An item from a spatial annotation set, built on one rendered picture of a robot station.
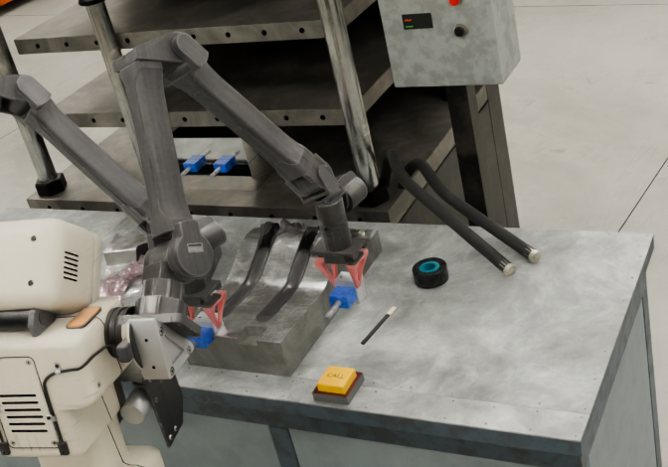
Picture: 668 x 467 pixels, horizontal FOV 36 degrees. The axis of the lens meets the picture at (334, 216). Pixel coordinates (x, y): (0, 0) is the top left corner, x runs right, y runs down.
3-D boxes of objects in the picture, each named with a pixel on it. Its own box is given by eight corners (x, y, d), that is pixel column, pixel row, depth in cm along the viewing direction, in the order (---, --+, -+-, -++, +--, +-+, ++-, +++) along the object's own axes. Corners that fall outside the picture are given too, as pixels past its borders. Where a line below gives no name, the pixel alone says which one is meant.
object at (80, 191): (392, 231, 273) (388, 211, 270) (32, 215, 334) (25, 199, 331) (488, 99, 336) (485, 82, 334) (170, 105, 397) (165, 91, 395)
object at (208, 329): (195, 371, 211) (188, 350, 209) (175, 368, 214) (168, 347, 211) (227, 333, 221) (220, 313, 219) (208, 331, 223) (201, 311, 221)
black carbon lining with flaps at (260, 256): (271, 331, 217) (260, 294, 213) (209, 324, 224) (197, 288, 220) (339, 244, 243) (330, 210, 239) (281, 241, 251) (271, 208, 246)
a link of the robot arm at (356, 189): (286, 181, 204) (316, 169, 198) (318, 156, 212) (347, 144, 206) (317, 232, 206) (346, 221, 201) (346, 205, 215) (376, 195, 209)
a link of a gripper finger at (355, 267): (344, 276, 216) (336, 237, 211) (375, 278, 212) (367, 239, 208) (330, 294, 210) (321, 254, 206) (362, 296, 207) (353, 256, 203)
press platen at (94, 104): (354, 125, 273) (350, 108, 271) (46, 128, 325) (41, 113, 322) (446, 25, 329) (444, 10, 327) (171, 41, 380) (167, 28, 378)
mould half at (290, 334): (290, 377, 213) (274, 325, 207) (189, 365, 225) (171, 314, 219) (382, 249, 250) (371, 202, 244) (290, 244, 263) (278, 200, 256)
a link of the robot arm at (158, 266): (139, 292, 172) (158, 286, 168) (147, 236, 176) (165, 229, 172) (184, 306, 177) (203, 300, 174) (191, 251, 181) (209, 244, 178)
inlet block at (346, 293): (340, 330, 205) (335, 307, 202) (318, 327, 207) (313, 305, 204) (367, 294, 215) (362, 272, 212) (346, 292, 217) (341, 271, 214)
